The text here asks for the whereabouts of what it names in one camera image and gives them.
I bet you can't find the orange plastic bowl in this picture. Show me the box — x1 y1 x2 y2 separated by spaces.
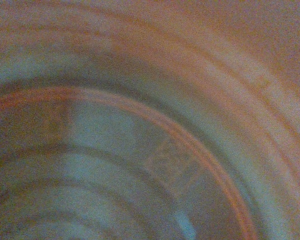
0 0 300 240

